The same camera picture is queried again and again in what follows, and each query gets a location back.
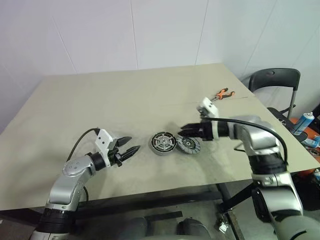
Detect grey round motor lid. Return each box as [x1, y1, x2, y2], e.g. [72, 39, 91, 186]
[176, 134, 202, 156]

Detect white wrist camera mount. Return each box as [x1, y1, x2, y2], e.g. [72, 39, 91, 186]
[196, 96, 221, 141]
[94, 128, 113, 168]

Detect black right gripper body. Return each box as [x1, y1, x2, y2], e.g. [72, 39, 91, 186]
[197, 119, 214, 142]

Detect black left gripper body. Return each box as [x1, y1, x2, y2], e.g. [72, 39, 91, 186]
[108, 138, 126, 169]

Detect blue spray can upright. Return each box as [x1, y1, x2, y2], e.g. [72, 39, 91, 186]
[292, 111, 315, 136]

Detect black table frame bar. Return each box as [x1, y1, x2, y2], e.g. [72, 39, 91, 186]
[74, 190, 221, 211]

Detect blue white spray can lying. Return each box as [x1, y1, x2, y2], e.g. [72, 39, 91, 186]
[306, 135, 320, 149]

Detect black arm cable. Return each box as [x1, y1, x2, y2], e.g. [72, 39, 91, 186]
[205, 117, 290, 167]
[66, 128, 101, 202]

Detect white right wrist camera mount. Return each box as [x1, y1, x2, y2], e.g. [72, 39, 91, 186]
[196, 96, 221, 141]

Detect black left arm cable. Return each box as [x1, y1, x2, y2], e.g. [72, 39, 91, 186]
[66, 128, 101, 202]

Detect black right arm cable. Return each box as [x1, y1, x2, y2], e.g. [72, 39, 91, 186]
[205, 117, 290, 167]

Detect black folding chair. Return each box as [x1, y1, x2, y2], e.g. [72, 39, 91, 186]
[248, 67, 302, 126]

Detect small metal bracket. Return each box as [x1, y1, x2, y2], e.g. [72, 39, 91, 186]
[215, 219, 230, 232]

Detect motor housing with copper windings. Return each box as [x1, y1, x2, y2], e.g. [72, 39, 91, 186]
[149, 131, 178, 157]

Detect dark rounded shape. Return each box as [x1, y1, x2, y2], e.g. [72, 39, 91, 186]
[129, 216, 156, 240]
[176, 217, 211, 240]

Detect black bin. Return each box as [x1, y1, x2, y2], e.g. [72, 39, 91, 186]
[291, 172, 320, 211]

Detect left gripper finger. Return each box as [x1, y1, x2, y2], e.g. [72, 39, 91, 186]
[117, 136, 133, 149]
[119, 145, 141, 161]

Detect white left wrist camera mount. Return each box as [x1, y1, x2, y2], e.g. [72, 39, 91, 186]
[94, 128, 113, 168]

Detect orange handled pliers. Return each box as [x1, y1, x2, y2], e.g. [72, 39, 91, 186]
[211, 87, 236, 103]

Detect orange stool top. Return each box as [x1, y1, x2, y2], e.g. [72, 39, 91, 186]
[287, 116, 320, 151]

